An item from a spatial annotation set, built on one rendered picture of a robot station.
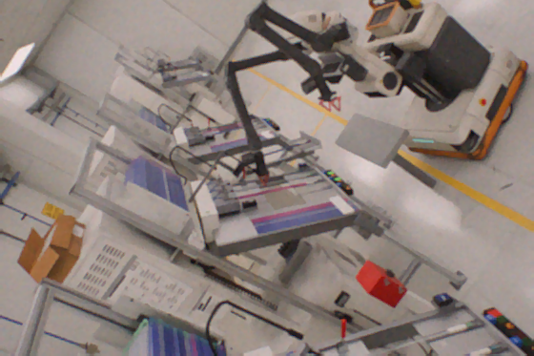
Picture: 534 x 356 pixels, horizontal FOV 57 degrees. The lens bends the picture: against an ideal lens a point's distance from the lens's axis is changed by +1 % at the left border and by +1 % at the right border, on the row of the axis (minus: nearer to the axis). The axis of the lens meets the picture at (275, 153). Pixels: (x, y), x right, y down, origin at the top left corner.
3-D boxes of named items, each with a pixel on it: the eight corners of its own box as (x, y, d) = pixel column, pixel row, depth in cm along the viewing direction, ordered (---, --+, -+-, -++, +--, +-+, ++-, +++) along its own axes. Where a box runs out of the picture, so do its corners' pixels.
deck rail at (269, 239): (362, 221, 235) (361, 210, 233) (364, 223, 233) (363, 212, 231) (218, 256, 219) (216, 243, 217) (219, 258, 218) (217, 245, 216)
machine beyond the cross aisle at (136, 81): (241, 91, 789) (138, 20, 717) (253, 100, 713) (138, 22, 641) (195, 159, 801) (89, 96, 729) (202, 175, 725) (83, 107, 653)
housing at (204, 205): (208, 201, 281) (204, 178, 277) (221, 239, 236) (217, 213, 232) (194, 204, 280) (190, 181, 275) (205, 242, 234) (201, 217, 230)
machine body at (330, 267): (366, 257, 326) (297, 216, 302) (424, 320, 261) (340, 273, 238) (312, 333, 331) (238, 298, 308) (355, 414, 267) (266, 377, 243)
